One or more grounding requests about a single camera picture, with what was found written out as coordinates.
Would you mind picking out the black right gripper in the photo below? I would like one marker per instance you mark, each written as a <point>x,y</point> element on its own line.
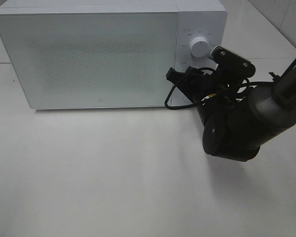
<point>205,85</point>

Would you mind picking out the round door release button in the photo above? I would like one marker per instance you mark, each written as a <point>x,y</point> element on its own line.
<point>185,100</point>

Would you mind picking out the white microwave door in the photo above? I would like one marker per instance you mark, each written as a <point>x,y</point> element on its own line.
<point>66,61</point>

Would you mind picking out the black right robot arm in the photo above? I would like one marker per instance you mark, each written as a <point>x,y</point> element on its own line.
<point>238,115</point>

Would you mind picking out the upper white dial knob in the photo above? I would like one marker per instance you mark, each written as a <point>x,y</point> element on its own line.
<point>199,46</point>

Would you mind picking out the white microwave oven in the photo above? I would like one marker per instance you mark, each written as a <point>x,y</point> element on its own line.
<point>86,54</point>

